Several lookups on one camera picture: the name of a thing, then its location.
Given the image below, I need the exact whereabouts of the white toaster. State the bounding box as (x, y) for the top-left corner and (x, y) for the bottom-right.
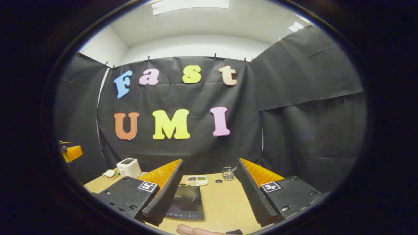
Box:
(117, 158), (142, 179)

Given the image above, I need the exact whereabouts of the black induction cooktop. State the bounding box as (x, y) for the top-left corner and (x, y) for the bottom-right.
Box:
(165, 184), (205, 221)

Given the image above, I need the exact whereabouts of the black backdrop cloth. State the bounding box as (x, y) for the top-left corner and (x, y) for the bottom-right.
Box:
(54, 24), (368, 196)

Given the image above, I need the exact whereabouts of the white divided dish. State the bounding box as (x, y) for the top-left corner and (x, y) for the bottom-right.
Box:
(186, 175), (208, 186)

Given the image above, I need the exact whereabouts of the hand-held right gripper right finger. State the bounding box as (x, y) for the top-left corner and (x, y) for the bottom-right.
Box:
(236, 158), (324, 228)

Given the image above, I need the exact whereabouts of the pale green plate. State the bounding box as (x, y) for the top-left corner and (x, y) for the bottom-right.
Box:
(102, 169), (120, 180)

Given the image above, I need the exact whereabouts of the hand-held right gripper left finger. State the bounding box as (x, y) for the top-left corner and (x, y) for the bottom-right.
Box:
(92, 159), (184, 227)

